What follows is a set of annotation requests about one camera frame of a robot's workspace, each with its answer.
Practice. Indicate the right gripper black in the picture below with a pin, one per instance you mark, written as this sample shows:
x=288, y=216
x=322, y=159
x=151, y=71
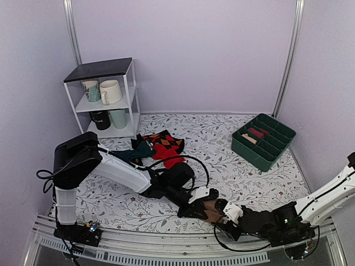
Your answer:
x=228, y=228

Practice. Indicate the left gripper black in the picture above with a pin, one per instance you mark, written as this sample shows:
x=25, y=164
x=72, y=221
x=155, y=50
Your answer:
x=197, y=209

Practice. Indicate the tan ribbed sock brown cuff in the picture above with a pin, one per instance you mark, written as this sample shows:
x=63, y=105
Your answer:
x=213, y=213

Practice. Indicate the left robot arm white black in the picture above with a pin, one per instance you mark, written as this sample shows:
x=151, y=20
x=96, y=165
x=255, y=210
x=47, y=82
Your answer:
x=84, y=155

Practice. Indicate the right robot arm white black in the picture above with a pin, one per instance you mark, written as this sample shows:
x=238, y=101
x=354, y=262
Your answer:
x=293, y=222

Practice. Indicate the floral patterned table mat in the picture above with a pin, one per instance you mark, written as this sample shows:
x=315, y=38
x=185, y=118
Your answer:
x=208, y=149

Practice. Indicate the red sock white trim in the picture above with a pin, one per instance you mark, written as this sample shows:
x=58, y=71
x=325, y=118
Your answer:
x=161, y=152

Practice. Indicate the rolled beige sock in box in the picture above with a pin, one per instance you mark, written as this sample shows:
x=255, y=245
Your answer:
x=249, y=138

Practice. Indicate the green divided storage box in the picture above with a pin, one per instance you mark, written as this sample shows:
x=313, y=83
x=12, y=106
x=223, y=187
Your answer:
x=267, y=151

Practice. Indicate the argyle brown orange sock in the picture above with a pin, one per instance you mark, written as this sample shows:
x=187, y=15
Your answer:
x=166, y=140

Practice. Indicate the argyle sock brown beige left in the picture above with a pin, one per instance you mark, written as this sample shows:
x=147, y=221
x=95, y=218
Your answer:
x=137, y=161

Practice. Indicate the dark teal sock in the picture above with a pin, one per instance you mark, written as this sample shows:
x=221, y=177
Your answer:
x=144, y=150

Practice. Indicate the rolled red sock in box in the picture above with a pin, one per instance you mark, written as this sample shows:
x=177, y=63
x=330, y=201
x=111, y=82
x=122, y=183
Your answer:
x=261, y=134

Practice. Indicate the black sock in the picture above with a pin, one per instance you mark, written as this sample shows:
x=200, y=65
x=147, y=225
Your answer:
x=136, y=141

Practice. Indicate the pale green mug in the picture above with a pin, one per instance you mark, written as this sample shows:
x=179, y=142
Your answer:
x=118, y=117

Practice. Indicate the black mug white text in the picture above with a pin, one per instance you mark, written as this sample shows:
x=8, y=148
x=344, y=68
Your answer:
x=101, y=119

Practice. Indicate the cream ceramic mug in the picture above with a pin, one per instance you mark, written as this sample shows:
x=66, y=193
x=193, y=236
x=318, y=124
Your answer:
x=110, y=92

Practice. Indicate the white metal shelf black top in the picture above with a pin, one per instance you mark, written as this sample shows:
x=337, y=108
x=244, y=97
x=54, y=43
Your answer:
x=110, y=104

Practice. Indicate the teal patterned mug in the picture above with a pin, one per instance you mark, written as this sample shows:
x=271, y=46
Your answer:
x=91, y=90

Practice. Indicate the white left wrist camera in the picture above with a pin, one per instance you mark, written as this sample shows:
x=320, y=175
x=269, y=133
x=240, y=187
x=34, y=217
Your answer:
x=198, y=193

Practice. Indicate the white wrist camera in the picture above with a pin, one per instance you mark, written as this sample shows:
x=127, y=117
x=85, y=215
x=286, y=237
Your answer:
x=198, y=193
x=233, y=212

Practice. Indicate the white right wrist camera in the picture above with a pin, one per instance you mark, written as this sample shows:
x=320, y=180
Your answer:
x=233, y=212

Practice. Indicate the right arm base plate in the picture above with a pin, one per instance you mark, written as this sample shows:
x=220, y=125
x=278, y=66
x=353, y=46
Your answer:
x=301, y=239

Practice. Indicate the aluminium front rail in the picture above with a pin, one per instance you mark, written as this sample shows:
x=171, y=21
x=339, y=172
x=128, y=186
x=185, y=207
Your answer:
x=140, y=248

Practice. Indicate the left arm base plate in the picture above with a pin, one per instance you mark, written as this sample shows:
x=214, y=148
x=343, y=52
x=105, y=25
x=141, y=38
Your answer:
x=86, y=234

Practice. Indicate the right aluminium corner post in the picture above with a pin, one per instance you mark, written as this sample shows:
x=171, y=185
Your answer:
x=295, y=34

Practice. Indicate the aluminium corner post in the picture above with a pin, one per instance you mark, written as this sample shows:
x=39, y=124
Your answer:
x=295, y=34
x=69, y=18

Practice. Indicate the left aluminium corner post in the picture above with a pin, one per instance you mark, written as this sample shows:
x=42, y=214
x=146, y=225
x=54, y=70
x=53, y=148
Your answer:
x=69, y=18

